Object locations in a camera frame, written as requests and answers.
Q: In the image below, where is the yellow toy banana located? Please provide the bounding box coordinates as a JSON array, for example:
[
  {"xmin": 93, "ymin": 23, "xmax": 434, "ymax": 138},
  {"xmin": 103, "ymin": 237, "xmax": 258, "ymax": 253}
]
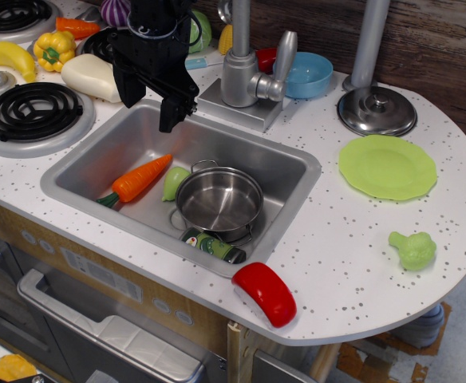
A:
[{"xmin": 0, "ymin": 41, "xmax": 36, "ymax": 83}]

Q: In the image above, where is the small orange toy carrot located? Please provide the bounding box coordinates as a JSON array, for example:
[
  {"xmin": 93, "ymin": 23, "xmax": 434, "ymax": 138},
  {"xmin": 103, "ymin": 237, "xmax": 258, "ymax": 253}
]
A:
[{"xmin": 56, "ymin": 17, "xmax": 101, "ymax": 39}]

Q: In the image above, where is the grey metal sink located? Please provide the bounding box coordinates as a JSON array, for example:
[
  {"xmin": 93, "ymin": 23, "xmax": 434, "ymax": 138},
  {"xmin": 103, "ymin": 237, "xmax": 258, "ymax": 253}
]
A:
[{"xmin": 41, "ymin": 101, "xmax": 321, "ymax": 277}]

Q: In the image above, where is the grey support pole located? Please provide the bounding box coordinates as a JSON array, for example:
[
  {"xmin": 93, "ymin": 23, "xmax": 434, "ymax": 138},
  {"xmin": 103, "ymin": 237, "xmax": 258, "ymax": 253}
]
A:
[{"xmin": 342, "ymin": 0, "xmax": 390, "ymax": 91}]

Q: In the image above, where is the orange toy carrot in sink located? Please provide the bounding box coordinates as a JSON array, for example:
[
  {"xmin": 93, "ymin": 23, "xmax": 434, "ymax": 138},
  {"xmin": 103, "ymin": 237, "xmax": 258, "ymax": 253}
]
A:
[{"xmin": 96, "ymin": 154, "xmax": 172, "ymax": 207}]

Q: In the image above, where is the stainless steel pot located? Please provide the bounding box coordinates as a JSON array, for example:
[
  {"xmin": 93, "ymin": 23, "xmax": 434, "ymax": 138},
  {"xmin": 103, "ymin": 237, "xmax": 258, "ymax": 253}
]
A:
[{"xmin": 176, "ymin": 160, "xmax": 264, "ymax": 246}]

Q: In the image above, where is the grey oven door handle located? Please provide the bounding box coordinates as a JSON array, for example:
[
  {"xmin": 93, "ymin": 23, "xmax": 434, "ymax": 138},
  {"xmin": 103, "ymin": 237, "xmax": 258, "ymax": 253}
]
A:
[{"xmin": 18, "ymin": 269, "xmax": 207, "ymax": 382}]

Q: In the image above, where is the cream toy bottle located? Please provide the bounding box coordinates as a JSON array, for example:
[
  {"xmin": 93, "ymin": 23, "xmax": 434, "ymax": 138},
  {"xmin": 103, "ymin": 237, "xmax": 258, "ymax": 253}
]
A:
[{"xmin": 61, "ymin": 53, "xmax": 121, "ymax": 103}]

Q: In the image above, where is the front left stove burner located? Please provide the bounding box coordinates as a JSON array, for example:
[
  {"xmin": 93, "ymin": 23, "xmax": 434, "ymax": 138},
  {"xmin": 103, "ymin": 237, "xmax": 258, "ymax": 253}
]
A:
[{"xmin": 0, "ymin": 82, "xmax": 95, "ymax": 159}]

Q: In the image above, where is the light green toy pear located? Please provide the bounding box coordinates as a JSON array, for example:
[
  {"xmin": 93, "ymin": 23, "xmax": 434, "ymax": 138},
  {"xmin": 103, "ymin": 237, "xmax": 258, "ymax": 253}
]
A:
[{"xmin": 162, "ymin": 167, "xmax": 191, "ymax": 202}]

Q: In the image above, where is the steel pot lid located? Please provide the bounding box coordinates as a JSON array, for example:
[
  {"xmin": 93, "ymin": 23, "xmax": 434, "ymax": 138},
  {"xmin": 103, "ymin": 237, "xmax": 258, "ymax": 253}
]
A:
[{"xmin": 337, "ymin": 86, "xmax": 417, "ymax": 136}]

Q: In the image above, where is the light green plate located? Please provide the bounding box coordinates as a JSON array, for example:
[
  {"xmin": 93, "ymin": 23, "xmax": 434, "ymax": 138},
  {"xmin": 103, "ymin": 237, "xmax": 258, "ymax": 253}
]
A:
[{"xmin": 338, "ymin": 135, "xmax": 437, "ymax": 201}]

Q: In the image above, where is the silver toy faucet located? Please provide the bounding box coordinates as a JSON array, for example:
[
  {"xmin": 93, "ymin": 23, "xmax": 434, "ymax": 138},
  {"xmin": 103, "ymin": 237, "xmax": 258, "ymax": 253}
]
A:
[{"xmin": 198, "ymin": 1, "xmax": 298, "ymax": 132}]

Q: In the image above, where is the green toy cabbage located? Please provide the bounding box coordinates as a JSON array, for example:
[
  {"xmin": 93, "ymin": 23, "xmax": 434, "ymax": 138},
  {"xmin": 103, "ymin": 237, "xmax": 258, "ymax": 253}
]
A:
[{"xmin": 188, "ymin": 10, "xmax": 212, "ymax": 53}]

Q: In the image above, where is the yellow toy corn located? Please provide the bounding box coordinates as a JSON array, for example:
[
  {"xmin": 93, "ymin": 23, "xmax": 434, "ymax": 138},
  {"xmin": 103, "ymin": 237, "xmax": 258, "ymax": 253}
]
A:
[{"xmin": 218, "ymin": 24, "xmax": 233, "ymax": 56}]

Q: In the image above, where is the yellow object bottom left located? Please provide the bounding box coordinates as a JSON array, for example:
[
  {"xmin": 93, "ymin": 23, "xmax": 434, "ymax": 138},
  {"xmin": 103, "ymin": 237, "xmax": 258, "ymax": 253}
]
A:
[{"xmin": 0, "ymin": 354, "xmax": 38, "ymax": 382}]

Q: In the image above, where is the purple toy onion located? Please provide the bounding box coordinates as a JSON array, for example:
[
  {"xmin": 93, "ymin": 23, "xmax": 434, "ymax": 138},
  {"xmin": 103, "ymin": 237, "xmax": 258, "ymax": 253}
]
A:
[{"xmin": 100, "ymin": 0, "xmax": 131, "ymax": 27}]

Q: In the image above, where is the back left stove burner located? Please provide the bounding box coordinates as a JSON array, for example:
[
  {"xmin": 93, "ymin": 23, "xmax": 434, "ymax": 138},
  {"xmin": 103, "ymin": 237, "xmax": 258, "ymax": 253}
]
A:
[{"xmin": 0, "ymin": 0, "xmax": 61, "ymax": 44}]

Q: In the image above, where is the blue plastic bowl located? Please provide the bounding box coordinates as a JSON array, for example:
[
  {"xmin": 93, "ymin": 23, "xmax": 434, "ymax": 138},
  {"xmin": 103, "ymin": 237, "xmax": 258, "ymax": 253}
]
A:
[{"xmin": 285, "ymin": 52, "xmax": 334, "ymax": 99}]

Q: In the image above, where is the green toy can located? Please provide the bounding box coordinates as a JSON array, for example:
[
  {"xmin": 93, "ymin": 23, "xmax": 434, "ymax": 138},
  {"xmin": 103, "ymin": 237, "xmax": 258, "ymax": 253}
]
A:
[{"xmin": 180, "ymin": 227, "xmax": 247, "ymax": 264}]

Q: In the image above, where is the red toy cup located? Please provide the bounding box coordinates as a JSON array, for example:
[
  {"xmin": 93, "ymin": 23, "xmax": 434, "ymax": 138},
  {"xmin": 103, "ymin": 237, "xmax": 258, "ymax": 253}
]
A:
[{"xmin": 255, "ymin": 48, "xmax": 277, "ymax": 74}]

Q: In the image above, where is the yellow toy bell pepper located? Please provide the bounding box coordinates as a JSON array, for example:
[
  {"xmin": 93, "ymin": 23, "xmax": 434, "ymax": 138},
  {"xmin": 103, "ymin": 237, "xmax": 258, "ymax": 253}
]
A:
[{"xmin": 33, "ymin": 31, "xmax": 77, "ymax": 73}]

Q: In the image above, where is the back right stove burner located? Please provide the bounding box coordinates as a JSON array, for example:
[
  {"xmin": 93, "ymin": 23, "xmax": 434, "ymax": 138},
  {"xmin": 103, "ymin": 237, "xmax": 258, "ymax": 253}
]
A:
[{"xmin": 76, "ymin": 28, "xmax": 117, "ymax": 64}]

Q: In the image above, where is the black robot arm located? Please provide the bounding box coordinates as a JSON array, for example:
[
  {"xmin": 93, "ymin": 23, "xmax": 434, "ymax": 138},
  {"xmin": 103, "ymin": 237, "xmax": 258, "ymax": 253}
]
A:
[{"xmin": 108, "ymin": 1, "xmax": 199, "ymax": 133}]

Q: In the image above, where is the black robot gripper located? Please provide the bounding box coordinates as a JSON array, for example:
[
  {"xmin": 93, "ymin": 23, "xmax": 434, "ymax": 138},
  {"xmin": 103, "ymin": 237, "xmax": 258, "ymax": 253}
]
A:
[{"xmin": 109, "ymin": 15, "xmax": 199, "ymax": 133}]

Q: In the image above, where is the stove burner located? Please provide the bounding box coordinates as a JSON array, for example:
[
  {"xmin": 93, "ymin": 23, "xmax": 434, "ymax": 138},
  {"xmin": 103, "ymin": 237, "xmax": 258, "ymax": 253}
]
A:
[
  {"xmin": 0, "ymin": 82, "xmax": 95, "ymax": 159},
  {"xmin": 76, "ymin": 28, "xmax": 117, "ymax": 64},
  {"xmin": 0, "ymin": 0, "xmax": 61, "ymax": 44}
]

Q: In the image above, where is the green toy broccoli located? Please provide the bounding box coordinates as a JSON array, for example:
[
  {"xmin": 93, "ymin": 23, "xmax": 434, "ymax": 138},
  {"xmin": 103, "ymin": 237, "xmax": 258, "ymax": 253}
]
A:
[{"xmin": 389, "ymin": 231, "xmax": 436, "ymax": 270}]

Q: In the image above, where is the blue handled toy knife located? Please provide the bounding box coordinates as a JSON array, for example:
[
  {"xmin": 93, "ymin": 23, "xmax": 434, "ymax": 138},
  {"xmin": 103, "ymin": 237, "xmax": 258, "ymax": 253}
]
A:
[{"xmin": 185, "ymin": 49, "xmax": 224, "ymax": 70}]

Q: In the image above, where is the red toy cheese wedge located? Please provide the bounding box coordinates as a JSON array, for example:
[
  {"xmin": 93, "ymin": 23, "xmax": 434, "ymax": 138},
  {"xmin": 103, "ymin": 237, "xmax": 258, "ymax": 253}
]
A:
[{"xmin": 231, "ymin": 263, "xmax": 297, "ymax": 329}]

